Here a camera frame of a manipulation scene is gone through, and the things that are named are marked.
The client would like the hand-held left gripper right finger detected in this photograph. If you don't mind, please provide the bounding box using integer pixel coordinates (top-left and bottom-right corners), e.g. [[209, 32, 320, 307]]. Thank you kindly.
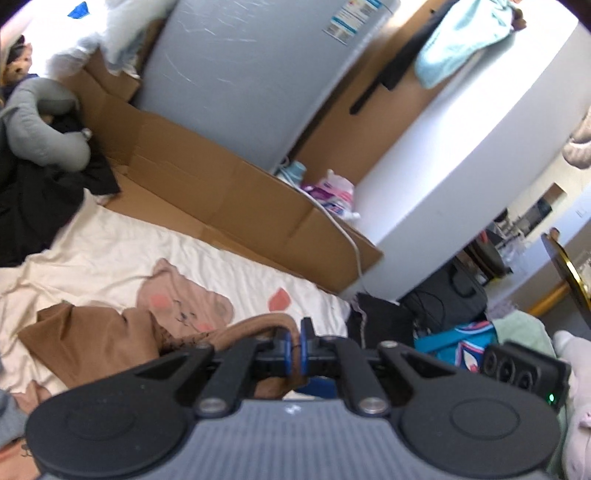
[[299, 318, 455, 417]]

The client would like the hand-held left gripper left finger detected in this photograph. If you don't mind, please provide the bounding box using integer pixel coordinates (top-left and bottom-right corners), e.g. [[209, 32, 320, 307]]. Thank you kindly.
[[134, 327, 293, 418]]

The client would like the brown printed t-shirt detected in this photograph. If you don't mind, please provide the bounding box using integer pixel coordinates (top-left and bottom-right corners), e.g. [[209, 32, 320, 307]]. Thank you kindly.
[[18, 301, 308, 401]]

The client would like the light green cloth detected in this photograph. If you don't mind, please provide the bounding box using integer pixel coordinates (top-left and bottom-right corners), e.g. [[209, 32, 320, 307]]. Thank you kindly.
[[488, 308, 556, 361]]

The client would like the white pink plush toy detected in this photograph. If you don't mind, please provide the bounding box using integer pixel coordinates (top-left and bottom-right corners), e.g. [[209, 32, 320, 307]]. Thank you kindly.
[[553, 329, 591, 480]]

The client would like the folded black knit sweater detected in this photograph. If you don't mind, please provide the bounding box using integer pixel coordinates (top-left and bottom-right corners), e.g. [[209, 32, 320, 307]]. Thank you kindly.
[[346, 292, 416, 352]]

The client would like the gold-rimmed chair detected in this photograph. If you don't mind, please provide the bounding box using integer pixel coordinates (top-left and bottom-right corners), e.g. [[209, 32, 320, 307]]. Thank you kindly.
[[530, 227, 591, 317]]

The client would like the black bag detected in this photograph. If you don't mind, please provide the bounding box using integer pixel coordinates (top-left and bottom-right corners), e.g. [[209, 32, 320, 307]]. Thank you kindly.
[[401, 264, 489, 325]]

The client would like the small light blue item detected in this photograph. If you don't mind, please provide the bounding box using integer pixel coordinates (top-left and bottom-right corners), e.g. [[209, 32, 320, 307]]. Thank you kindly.
[[276, 159, 308, 184]]

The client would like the cream bear-print bed sheet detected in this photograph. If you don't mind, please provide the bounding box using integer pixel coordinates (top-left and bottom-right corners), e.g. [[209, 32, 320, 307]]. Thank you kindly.
[[0, 191, 352, 480]]

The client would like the brown cardboard sheet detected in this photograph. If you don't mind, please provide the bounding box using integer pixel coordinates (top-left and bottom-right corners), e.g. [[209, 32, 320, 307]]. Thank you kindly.
[[60, 46, 385, 296]]

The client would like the brown wooden door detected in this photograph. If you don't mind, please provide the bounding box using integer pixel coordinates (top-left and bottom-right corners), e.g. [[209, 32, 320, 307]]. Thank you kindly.
[[294, 0, 462, 186]]

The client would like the pale pink hanging garment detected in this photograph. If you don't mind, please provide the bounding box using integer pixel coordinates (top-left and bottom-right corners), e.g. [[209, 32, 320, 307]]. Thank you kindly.
[[562, 105, 591, 170]]

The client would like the grey plastic-wrapped mattress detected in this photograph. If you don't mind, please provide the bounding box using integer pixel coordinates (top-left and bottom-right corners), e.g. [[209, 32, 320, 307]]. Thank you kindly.
[[133, 0, 402, 175]]

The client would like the crumpled black garment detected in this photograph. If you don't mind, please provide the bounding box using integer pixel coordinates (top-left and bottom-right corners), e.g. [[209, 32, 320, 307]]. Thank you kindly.
[[0, 113, 122, 268]]

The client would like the black hanging garment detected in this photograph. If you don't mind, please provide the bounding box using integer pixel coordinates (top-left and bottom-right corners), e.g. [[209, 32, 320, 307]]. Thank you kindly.
[[350, 0, 459, 114]]

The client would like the grey neck pillow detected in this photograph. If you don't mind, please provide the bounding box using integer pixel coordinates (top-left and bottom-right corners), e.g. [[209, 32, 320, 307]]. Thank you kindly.
[[0, 77, 92, 168]]

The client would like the light teal towel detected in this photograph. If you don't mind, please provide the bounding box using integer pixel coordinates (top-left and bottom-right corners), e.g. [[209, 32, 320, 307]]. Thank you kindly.
[[414, 0, 516, 89]]

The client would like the white fluffy blanket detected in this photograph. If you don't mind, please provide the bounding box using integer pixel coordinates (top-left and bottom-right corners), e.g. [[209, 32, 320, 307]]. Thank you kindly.
[[46, 0, 178, 77]]

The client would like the small brown plush toy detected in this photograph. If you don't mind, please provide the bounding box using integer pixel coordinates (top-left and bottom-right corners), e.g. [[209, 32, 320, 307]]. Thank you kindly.
[[0, 36, 34, 86]]

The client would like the white cable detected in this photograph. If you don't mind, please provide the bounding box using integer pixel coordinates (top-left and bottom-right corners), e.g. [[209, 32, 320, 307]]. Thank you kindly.
[[279, 156, 368, 297]]

